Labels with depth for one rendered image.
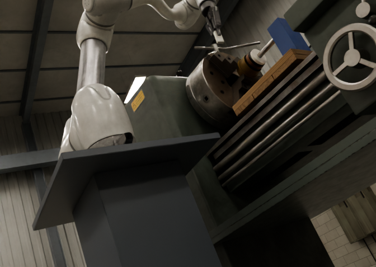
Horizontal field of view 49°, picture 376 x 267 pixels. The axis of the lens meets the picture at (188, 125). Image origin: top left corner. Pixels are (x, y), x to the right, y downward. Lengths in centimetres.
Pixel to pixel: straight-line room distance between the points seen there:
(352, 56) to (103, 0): 101
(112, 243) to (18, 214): 1112
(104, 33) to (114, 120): 62
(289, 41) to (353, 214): 822
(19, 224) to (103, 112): 1086
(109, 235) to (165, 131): 67
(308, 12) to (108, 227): 72
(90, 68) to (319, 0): 90
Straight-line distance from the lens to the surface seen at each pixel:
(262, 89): 134
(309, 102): 125
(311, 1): 111
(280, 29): 150
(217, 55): 165
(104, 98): 126
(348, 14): 109
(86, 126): 123
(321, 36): 113
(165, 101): 162
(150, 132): 168
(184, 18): 212
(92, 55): 168
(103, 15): 172
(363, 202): 931
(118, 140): 116
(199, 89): 160
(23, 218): 1204
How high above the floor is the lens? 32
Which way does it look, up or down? 24 degrees up
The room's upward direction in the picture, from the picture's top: 24 degrees counter-clockwise
